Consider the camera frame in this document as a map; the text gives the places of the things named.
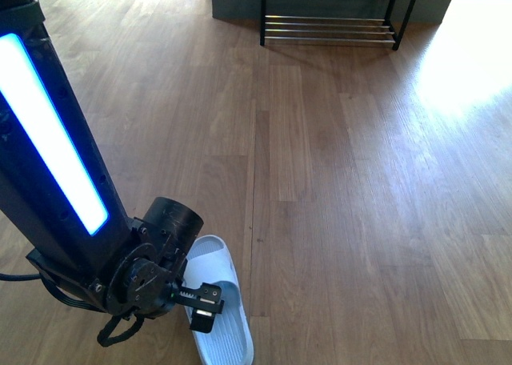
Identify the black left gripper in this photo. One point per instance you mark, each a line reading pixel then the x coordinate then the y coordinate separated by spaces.
pixel 142 285

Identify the black metal shoe rack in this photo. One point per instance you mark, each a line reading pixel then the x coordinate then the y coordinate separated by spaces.
pixel 361 22

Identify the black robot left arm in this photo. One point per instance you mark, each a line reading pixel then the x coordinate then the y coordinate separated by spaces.
pixel 56 190

